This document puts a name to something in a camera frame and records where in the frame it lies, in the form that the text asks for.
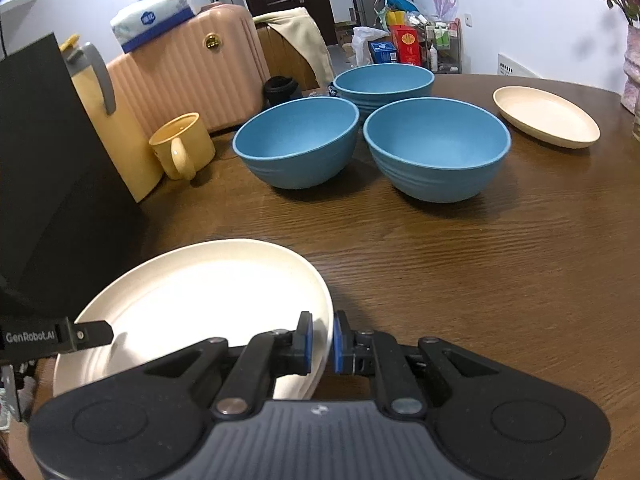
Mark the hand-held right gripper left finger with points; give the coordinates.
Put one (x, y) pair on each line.
(307, 345)

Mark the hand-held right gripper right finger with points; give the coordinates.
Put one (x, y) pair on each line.
(341, 342)

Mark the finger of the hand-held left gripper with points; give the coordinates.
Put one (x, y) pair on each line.
(92, 335)

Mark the blue bowl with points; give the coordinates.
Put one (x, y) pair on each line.
(384, 85)
(436, 149)
(296, 142)

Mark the black paper bag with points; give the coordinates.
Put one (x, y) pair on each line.
(50, 185)

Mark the yellow mug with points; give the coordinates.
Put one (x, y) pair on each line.
(187, 145)

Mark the black cup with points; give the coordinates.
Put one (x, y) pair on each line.
(280, 91)

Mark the pink suitcase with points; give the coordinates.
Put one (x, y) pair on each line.
(190, 75)

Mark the wooden chair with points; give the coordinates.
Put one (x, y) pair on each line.
(280, 57)

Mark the blue box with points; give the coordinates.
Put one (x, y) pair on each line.
(384, 52)

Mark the white plastic bag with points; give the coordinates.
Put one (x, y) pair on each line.
(365, 40)

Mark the beige cloth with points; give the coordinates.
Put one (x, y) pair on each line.
(305, 40)

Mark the small cardboard box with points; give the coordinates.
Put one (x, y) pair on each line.
(344, 36)

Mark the red box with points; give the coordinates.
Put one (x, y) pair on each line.
(406, 42)

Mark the metal storage cart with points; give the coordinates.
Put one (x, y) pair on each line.
(442, 40)

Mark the white and blue tissue pack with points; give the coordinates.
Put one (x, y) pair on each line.
(150, 17)

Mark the yellow packet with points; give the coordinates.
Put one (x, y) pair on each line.
(397, 17)

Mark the blue plastic bag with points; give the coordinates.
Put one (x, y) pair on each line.
(397, 0)

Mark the mottled pink vase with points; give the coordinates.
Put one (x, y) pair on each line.
(632, 70)

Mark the white wall socket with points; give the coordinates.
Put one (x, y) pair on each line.
(468, 20)

